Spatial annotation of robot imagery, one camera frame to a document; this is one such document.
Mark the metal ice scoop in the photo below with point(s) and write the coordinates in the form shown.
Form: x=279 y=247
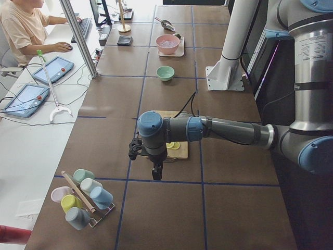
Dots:
x=165 y=24

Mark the green ceramic bowl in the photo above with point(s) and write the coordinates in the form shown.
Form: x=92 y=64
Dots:
x=165 y=73

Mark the pink bowl of ice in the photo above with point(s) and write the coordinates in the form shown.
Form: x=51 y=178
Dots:
x=167 y=44

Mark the yellow lemon slices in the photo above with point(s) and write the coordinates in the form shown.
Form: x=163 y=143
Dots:
x=173 y=145

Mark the bamboo cutting board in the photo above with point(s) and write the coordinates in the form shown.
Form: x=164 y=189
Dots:
x=181 y=153

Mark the light blue cup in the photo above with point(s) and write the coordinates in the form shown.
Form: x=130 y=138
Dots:
x=101 y=197

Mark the white cup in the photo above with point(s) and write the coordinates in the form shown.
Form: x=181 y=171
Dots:
x=88 y=184

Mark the mint green cup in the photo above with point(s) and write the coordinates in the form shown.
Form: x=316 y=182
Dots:
x=81 y=174

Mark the grey cup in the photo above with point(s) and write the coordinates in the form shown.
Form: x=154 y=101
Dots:
x=77 y=217

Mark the yellow cup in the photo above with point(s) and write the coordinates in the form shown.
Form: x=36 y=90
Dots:
x=70 y=201

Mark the pink cup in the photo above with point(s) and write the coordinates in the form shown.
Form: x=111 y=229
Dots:
x=58 y=193

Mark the reacher grabber tool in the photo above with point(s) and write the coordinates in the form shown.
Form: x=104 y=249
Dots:
x=58 y=108

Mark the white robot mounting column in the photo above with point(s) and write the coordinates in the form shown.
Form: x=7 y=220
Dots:
x=226 y=74

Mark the beige plastic tray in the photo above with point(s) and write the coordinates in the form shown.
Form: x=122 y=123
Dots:
x=178 y=53

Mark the folded grey cloth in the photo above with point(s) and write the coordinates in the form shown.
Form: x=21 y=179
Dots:
x=124 y=40

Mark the upper blue teach pendant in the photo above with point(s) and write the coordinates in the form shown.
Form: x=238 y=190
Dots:
x=57 y=68

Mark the blue teach pendant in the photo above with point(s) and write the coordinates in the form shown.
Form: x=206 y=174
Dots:
x=27 y=101
x=57 y=68

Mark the wooden mug tree stand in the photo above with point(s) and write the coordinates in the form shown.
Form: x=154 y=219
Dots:
x=123 y=27

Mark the lower blue teach pendant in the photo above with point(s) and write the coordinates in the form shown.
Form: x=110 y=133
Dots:
x=27 y=101

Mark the black keyboard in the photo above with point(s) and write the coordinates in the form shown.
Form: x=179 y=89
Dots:
x=85 y=26

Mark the red bottle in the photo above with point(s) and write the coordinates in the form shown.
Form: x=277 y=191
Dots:
x=13 y=235

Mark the black monitor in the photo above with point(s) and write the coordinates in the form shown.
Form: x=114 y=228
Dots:
x=100 y=19

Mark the person in peach shirt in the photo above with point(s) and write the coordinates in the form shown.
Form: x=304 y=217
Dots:
x=24 y=25

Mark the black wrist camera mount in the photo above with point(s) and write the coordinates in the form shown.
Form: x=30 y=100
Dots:
x=135 y=148

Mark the wooden rack handle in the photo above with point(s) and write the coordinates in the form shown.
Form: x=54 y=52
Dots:
x=75 y=187

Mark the wire cup rack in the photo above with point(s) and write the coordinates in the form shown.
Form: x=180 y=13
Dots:
x=92 y=219

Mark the aluminium frame post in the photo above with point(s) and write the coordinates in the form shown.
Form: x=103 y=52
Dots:
x=69 y=14

